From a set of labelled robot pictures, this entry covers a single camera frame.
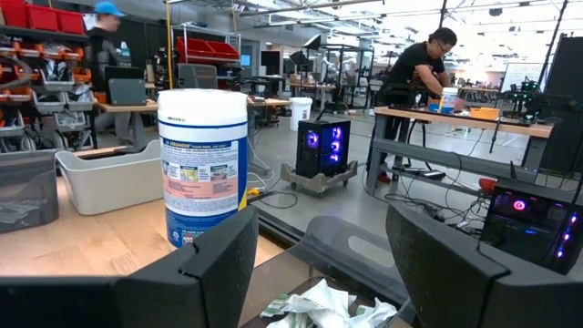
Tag large red storage bin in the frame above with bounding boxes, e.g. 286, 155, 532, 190
207, 39, 241, 63
175, 36, 211, 63

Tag person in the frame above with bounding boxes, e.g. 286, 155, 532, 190
363, 26, 459, 184
85, 0, 134, 148

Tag large black board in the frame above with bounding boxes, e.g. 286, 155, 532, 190
539, 34, 583, 176

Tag yellow box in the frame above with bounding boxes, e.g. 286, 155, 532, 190
468, 107, 501, 121

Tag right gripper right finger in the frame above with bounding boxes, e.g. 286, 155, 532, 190
385, 203, 510, 328

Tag yellow hanging cable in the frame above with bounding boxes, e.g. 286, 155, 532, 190
164, 0, 176, 91

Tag black floor cable tangle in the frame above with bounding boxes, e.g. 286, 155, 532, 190
382, 171, 486, 233

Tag grey wheeled dolly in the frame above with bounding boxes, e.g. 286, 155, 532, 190
280, 159, 360, 200

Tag black monitor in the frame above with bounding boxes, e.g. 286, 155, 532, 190
260, 49, 282, 77

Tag white bucket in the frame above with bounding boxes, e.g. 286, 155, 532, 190
289, 97, 314, 133

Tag dark translucent plastic bin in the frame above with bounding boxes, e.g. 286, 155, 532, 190
0, 149, 60, 235
240, 214, 418, 328

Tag white disinfecting wipes canister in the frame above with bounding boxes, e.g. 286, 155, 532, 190
157, 87, 250, 250

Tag white board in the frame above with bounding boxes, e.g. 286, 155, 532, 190
500, 61, 546, 94

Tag light grey plastic bin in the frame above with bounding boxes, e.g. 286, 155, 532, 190
55, 138, 165, 217

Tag wooden bench grey frame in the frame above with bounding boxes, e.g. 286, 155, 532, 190
366, 105, 555, 197

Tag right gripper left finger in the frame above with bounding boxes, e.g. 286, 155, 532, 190
113, 205, 260, 328

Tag grey office chair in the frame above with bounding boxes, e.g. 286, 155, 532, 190
176, 63, 219, 91

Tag small wipes tub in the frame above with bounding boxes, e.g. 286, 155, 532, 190
439, 87, 459, 116

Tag black rack frame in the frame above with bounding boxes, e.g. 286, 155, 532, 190
318, 44, 375, 110

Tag black computer tower purple lights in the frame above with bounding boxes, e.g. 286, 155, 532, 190
295, 118, 353, 180

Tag light wooden work table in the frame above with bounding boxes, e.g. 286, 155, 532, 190
96, 97, 292, 151

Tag black robot green lights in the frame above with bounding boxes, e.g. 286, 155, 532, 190
500, 78, 583, 126

